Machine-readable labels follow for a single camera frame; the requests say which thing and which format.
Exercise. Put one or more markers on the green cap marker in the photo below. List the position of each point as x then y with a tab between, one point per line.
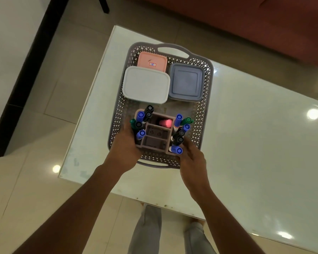
132	123
187	120

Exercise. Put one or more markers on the black furniture leg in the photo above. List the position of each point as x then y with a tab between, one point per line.
103	4

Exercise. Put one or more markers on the pink lidded plastic container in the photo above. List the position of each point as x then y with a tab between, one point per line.
152	60

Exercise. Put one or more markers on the pink eraser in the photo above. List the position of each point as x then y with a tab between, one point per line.
165	123

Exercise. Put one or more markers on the black cap marker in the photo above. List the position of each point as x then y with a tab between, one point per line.
180	133
138	126
179	140
149	108
147	115

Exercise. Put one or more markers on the blue-grey lidded plastic container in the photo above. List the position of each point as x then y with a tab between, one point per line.
186	81

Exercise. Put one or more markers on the person's left hand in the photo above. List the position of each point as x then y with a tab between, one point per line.
123	152

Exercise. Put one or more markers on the red-brown sofa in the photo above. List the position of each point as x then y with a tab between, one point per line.
254	26

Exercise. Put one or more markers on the person's right forearm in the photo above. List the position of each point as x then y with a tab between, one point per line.
222	222

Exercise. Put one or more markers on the pinkish grey desk organizer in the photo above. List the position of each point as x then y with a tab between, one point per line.
154	142

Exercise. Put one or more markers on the person's grey trousers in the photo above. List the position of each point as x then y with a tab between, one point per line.
145	232

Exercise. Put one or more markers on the person's left fingers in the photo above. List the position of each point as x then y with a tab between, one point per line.
129	130

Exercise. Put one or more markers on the blue cap marker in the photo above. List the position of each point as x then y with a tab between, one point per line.
140	116
185	127
141	134
178	120
176	149

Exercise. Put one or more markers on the white lidded plastic container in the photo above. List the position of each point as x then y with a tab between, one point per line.
145	84

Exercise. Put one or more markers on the person's left forearm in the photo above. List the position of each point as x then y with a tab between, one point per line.
69	214

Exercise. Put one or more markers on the grey perforated plastic basket tray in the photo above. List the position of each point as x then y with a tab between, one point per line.
201	108

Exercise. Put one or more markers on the person's right hand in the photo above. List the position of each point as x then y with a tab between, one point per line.
194	166

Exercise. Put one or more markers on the person's right fingers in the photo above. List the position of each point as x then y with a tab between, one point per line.
190	149

